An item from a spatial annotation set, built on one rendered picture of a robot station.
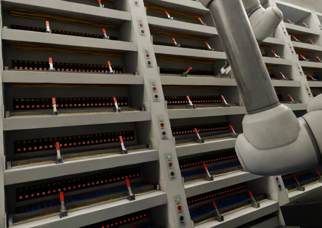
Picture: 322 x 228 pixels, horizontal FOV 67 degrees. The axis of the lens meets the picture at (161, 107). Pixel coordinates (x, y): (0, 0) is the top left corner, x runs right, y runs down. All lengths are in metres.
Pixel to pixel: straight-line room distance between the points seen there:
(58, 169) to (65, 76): 0.39
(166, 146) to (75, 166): 0.42
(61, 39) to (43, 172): 0.58
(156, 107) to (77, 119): 0.38
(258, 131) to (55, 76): 0.82
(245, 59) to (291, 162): 0.33
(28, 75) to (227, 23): 0.78
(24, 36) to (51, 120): 0.39
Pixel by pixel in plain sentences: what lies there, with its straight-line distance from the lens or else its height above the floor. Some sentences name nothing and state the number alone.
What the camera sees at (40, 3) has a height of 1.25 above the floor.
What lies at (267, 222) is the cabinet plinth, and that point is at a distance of 1.59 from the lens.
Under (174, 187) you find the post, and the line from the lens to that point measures 1.16.
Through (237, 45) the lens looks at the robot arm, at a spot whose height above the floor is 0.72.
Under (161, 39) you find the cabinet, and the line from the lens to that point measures 1.72.
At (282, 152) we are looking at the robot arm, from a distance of 0.78.
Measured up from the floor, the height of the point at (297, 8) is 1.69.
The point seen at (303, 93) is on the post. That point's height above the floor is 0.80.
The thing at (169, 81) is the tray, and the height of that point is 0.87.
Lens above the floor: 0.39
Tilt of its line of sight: 16 degrees up
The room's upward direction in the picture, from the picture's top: 12 degrees counter-clockwise
